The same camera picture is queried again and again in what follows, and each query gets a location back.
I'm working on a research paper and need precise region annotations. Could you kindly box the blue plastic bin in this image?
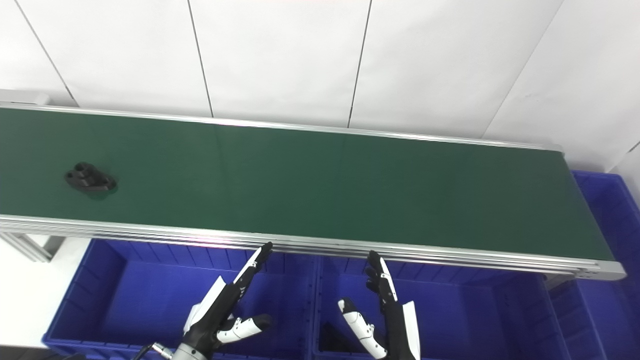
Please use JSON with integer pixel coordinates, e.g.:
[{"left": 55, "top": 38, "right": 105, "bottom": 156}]
[
  {"left": 545, "top": 170, "right": 640, "bottom": 360},
  {"left": 42, "top": 238, "right": 321, "bottom": 360},
  {"left": 311, "top": 255, "right": 576, "bottom": 360}
]

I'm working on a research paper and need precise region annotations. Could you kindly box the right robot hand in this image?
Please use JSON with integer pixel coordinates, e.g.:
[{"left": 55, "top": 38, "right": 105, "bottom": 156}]
[{"left": 337, "top": 250, "right": 422, "bottom": 360}]

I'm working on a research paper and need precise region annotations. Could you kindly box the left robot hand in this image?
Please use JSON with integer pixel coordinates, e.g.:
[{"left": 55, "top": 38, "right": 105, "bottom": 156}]
[{"left": 181, "top": 242, "right": 274, "bottom": 358}]

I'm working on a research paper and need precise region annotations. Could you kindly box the black flanged metal part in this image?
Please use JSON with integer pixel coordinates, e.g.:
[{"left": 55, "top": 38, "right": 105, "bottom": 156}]
[{"left": 65, "top": 162, "right": 118, "bottom": 193}]

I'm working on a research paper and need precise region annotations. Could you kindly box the green conveyor belt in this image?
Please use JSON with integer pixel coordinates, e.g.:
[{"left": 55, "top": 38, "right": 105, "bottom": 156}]
[
  {"left": 0, "top": 89, "right": 627, "bottom": 282},
  {"left": 0, "top": 107, "right": 616, "bottom": 262}
]

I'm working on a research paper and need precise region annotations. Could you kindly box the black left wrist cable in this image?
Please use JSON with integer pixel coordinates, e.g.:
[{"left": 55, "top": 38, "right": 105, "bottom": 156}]
[{"left": 134, "top": 342, "right": 174, "bottom": 360}]

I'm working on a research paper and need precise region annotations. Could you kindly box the aluminium conveyor leg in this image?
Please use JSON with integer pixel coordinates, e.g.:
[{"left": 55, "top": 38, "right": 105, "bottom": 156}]
[{"left": 0, "top": 231, "right": 66, "bottom": 263}]

